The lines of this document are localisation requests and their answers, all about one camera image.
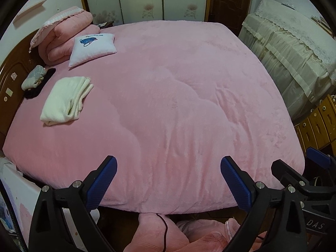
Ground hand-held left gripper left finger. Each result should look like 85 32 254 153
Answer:
29 155 118 252

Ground brown wooden headboard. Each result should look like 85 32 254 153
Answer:
0 30 40 147

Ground grey patterned cloth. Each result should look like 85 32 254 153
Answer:
21 64 48 90

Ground dark wooden door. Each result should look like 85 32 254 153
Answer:
207 0 254 31

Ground cream lace-covered furniture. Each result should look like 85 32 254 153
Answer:
238 0 336 121

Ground floral wardrobe doors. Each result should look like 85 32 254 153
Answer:
78 0 211 28

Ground white fuzzy braided-trim cardigan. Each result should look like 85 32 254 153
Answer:
40 76 94 126

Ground pink plush bed blanket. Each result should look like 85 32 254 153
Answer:
3 21 306 215

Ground folded pink quilt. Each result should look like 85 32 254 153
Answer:
29 6 102 66

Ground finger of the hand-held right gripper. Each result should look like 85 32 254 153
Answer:
306 147 333 170
270 159 316 198

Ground black cloth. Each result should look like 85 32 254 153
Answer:
25 68 56 100

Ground black cable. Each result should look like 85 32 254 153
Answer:
156 214 169 252

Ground white wall board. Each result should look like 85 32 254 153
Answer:
13 0 49 28

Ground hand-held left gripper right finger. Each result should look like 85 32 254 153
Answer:
220 156 308 252

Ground white cartoon-print pillow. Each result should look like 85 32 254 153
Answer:
68 33 117 68

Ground yellow wooden drawer cabinet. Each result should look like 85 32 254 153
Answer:
294 94 336 153

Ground white plastic object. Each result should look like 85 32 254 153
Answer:
63 207 101 242

